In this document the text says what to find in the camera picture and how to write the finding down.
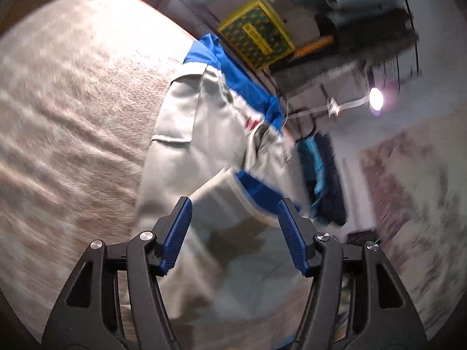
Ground stacked folded clothes shelf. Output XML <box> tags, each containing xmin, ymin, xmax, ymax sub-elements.
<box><xmin>268</xmin><ymin>0</ymin><xmax>420</xmax><ymax>95</ymax></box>

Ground blue hanging clothes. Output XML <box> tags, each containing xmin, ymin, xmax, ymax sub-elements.
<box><xmin>297</xmin><ymin>132</ymin><xmax>347</xmax><ymax>227</ymax></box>

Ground grey and blue jacket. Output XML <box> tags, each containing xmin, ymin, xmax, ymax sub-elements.
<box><xmin>137</xmin><ymin>34</ymin><xmax>332</xmax><ymax>343</ymax></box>

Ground beige plaid bed blanket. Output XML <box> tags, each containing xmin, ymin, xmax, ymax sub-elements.
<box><xmin>1</xmin><ymin>0</ymin><xmax>193</xmax><ymax>338</ymax></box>

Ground yellow green patterned box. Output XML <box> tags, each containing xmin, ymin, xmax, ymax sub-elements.
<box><xmin>218</xmin><ymin>0</ymin><xmax>295</xmax><ymax>71</ymax></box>

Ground small round lamp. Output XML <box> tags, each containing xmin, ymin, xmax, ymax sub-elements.
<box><xmin>368</xmin><ymin>87</ymin><xmax>385</xmax><ymax>116</ymax></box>

